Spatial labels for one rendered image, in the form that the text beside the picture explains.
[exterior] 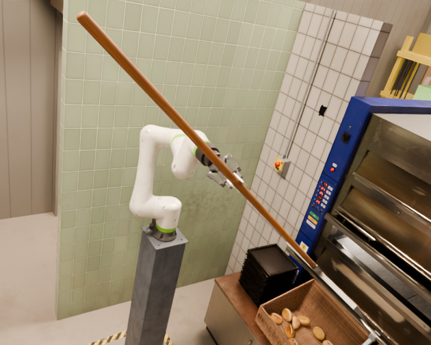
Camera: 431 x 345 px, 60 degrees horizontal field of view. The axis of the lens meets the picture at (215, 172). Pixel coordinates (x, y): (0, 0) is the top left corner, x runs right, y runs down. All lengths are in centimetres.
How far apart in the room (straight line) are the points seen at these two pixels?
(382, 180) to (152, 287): 154
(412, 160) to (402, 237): 45
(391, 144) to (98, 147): 179
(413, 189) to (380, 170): 23
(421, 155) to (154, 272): 166
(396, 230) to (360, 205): 27
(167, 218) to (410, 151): 142
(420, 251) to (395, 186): 39
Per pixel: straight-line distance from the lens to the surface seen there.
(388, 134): 245
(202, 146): 124
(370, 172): 251
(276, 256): 293
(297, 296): 297
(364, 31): 261
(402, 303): 260
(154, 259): 228
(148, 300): 251
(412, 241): 245
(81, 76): 232
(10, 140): 401
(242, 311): 287
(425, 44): 684
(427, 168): 234
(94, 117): 243
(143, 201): 214
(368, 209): 257
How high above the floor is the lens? 261
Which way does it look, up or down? 27 degrees down
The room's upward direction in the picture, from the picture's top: 14 degrees clockwise
